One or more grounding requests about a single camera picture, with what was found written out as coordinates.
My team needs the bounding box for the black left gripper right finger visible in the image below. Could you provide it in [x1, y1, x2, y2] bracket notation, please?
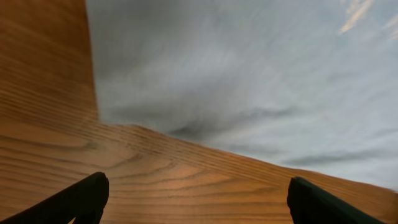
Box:
[287, 177, 384, 224]

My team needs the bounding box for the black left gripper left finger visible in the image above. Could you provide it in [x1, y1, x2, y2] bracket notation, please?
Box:
[1, 172, 109, 224]

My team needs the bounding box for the light blue t-shirt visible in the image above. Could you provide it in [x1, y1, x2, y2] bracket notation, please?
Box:
[86, 0, 397, 190]

